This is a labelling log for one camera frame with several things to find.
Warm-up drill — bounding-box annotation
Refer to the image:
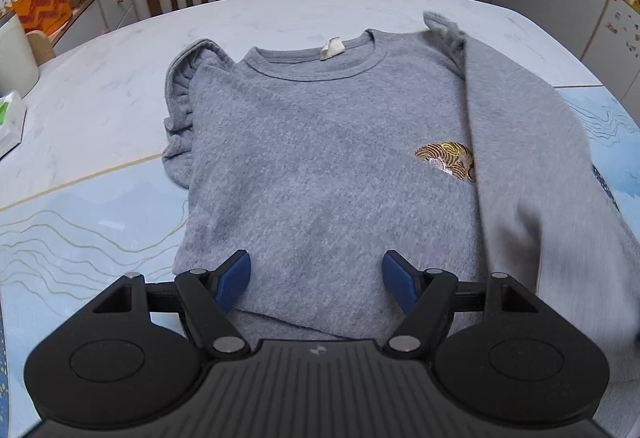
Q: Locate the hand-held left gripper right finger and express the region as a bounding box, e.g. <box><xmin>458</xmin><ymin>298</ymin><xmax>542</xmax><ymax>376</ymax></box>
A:
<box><xmin>381</xmin><ymin>249</ymin><xmax>543</xmax><ymax>360</ymax></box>

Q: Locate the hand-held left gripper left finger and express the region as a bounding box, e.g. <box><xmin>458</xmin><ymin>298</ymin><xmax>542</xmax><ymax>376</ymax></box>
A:
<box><xmin>90</xmin><ymin>249</ymin><xmax>252</xmax><ymax>360</ymax></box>

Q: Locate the grey sweatshirt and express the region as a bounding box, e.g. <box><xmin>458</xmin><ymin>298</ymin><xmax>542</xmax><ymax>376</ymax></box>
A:
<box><xmin>162</xmin><ymin>10</ymin><xmax>640</xmax><ymax>354</ymax></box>

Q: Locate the tissue pack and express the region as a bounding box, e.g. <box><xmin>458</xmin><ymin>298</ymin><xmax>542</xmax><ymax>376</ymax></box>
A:
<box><xmin>0</xmin><ymin>90</ymin><xmax>27</xmax><ymax>160</ymax></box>

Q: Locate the grey sideboard cabinet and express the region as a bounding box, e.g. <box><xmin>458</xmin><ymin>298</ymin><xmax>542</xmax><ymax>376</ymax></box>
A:
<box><xmin>52</xmin><ymin>0</ymin><xmax>139</xmax><ymax>57</ymax></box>

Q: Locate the white electric kettle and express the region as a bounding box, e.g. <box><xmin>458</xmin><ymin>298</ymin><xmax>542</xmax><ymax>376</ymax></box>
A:
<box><xmin>0</xmin><ymin>10</ymin><xmax>41</xmax><ymax>92</ymax></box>

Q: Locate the white fridge with stickers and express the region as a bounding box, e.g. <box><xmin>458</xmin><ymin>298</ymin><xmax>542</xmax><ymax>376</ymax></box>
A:
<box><xmin>581</xmin><ymin>0</ymin><xmax>640</xmax><ymax>120</ymax></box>

